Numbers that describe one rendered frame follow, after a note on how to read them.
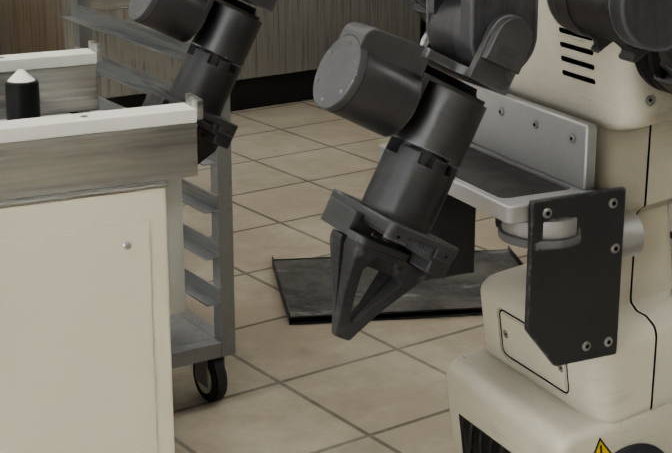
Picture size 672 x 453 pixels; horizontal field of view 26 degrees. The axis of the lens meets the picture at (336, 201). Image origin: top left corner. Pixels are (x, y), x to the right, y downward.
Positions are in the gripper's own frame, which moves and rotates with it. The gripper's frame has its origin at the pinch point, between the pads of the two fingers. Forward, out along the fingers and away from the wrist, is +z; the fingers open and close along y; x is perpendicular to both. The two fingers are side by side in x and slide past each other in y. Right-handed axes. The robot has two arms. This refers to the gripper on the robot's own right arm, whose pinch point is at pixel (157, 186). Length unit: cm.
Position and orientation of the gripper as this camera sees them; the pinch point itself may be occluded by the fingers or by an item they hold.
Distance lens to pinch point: 149.1
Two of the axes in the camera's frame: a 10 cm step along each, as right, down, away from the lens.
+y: 4.4, 2.6, -8.6
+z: -4.2, 9.1, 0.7
